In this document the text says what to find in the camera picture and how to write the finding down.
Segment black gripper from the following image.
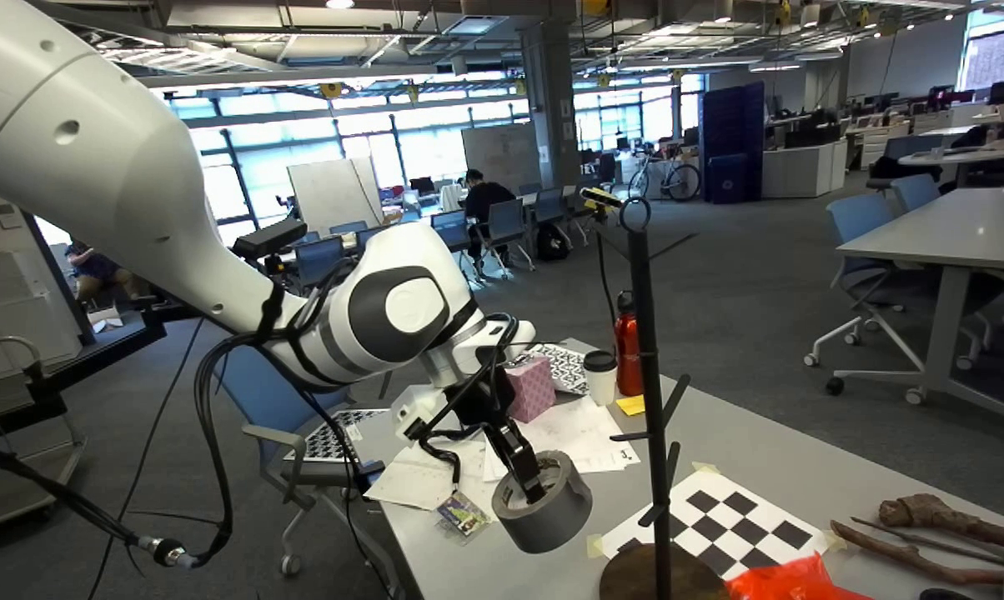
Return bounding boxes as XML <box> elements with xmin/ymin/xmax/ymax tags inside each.
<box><xmin>404</xmin><ymin>332</ymin><xmax>544</xmax><ymax>501</ymax></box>

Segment silver duct tape roll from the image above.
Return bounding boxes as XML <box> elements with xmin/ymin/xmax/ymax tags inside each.
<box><xmin>492</xmin><ymin>449</ymin><xmax>594</xmax><ymax>553</ymax></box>

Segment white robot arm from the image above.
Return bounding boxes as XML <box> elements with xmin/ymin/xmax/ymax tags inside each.
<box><xmin>0</xmin><ymin>0</ymin><xmax>533</xmax><ymax>390</ymax></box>

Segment dark wooden peg rack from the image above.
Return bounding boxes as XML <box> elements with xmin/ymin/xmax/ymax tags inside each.
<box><xmin>592</xmin><ymin>192</ymin><xmax>727</xmax><ymax>600</ymax></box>

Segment pink tissue box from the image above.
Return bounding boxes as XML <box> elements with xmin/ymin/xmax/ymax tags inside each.
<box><xmin>508</xmin><ymin>357</ymin><xmax>554</xmax><ymax>424</ymax></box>

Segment white paper sheets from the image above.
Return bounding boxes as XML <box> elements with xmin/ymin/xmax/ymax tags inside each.
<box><xmin>369</xmin><ymin>401</ymin><xmax>640</xmax><ymax>513</ymax></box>

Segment patterned white box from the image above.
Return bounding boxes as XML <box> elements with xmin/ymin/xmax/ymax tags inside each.
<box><xmin>531</xmin><ymin>342</ymin><xmax>589</xmax><ymax>397</ymax></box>

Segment white cup black lid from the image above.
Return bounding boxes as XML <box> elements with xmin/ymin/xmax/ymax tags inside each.
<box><xmin>584</xmin><ymin>351</ymin><xmax>619</xmax><ymax>408</ymax></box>

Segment yellow sticky note pad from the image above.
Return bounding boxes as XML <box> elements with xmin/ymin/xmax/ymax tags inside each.
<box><xmin>619</xmin><ymin>397</ymin><xmax>644</xmax><ymax>420</ymax></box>

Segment red fire extinguisher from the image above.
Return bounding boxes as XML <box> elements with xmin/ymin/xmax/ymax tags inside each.
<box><xmin>615</xmin><ymin>290</ymin><xmax>644</xmax><ymax>397</ymax></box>

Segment black white checkerboard sheet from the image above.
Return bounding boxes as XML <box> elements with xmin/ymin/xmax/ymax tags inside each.
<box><xmin>598</xmin><ymin>462</ymin><xmax>834</xmax><ymax>582</ymax></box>

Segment seated person in black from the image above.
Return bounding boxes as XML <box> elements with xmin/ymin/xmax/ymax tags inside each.
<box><xmin>464</xmin><ymin>171</ymin><xmax>510</xmax><ymax>257</ymax></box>

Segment orange plastic bag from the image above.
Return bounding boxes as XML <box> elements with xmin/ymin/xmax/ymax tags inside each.
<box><xmin>727</xmin><ymin>557</ymin><xmax>869</xmax><ymax>600</ymax></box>

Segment blue cabinet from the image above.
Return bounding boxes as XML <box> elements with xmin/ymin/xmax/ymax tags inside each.
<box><xmin>701</xmin><ymin>84</ymin><xmax>764</xmax><ymax>203</ymax></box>

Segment thin brown twig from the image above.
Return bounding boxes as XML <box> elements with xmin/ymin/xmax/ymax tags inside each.
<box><xmin>830</xmin><ymin>520</ymin><xmax>1004</xmax><ymax>587</ymax></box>

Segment blue wheeled office chair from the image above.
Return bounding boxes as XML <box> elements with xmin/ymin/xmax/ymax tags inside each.
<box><xmin>804</xmin><ymin>192</ymin><xmax>928</xmax><ymax>397</ymax></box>

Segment brown wooden stick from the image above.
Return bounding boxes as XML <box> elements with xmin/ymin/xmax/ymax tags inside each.
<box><xmin>878</xmin><ymin>494</ymin><xmax>1004</xmax><ymax>548</ymax></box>

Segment grey office table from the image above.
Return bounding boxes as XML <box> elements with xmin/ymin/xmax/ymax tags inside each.
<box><xmin>837</xmin><ymin>188</ymin><xmax>1004</xmax><ymax>417</ymax></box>

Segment black lanyard with badge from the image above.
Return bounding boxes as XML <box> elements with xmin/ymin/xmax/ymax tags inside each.
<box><xmin>419</xmin><ymin>426</ymin><xmax>493</xmax><ymax>541</ymax></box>

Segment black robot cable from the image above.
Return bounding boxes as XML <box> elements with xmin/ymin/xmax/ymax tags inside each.
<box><xmin>0</xmin><ymin>321</ymin><xmax>404</xmax><ymax>600</ymax></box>

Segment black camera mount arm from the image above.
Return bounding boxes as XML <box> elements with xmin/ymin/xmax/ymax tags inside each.
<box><xmin>0</xmin><ymin>219</ymin><xmax>306</xmax><ymax>433</ymax></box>

